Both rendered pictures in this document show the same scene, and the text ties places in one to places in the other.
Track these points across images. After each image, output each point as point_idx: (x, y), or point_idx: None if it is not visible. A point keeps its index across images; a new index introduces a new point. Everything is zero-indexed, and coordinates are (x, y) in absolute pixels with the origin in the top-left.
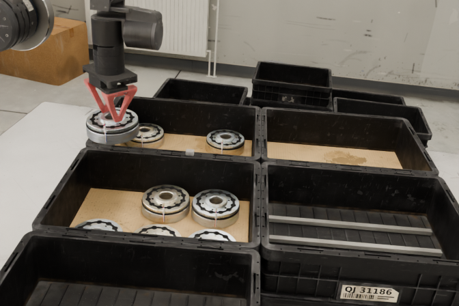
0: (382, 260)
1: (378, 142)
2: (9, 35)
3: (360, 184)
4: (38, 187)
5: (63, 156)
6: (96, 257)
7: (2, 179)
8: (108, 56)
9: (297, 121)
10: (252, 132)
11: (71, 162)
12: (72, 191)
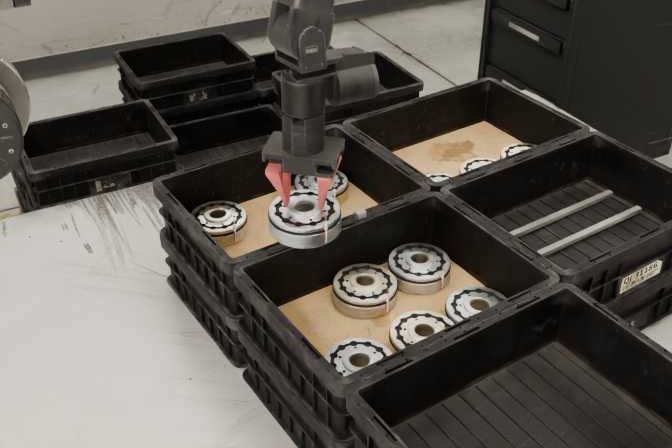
0: (657, 235)
1: (467, 116)
2: (15, 149)
3: (532, 171)
4: (94, 367)
5: (64, 308)
6: (422, 379)
7: (22, 385)
8: (319, 127)
9: (384, 124)
10: None
11: (88, 311)
12: None
